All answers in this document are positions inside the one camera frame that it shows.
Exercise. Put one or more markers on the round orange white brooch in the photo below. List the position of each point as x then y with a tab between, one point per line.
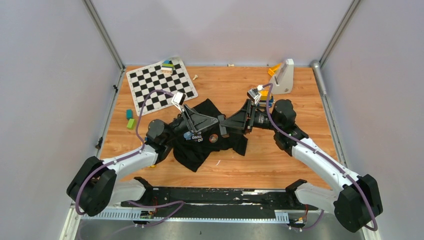
213	138

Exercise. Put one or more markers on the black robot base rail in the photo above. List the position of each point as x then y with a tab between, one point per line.
217	205

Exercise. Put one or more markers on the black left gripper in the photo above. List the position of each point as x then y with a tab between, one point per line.
199	121

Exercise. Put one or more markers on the black printed t-shirt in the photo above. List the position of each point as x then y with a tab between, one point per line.
193	152

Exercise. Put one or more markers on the teal toy block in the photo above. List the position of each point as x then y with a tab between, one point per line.
129	114

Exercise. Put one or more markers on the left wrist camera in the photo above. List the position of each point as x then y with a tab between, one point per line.
178	99

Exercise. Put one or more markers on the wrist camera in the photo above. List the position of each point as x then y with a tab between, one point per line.
254	95
178	99

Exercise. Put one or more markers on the white wedge stand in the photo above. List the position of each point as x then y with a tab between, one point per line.
283	80

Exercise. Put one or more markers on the green toy block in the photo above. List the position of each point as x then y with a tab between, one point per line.
131	124

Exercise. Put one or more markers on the checkered chessboard mat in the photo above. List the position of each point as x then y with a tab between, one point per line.
145	79

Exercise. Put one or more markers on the orange plastic piece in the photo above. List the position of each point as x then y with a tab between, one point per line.
274	69

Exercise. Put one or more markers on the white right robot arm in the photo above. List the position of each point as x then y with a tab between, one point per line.
354	199

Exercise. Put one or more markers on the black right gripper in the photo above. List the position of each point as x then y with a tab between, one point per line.
238	120

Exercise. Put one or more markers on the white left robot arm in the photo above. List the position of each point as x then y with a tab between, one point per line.
98	183

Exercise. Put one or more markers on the stacked toy blocks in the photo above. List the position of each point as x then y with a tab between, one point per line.
167	67

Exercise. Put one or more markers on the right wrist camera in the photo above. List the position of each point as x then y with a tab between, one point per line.
254	95

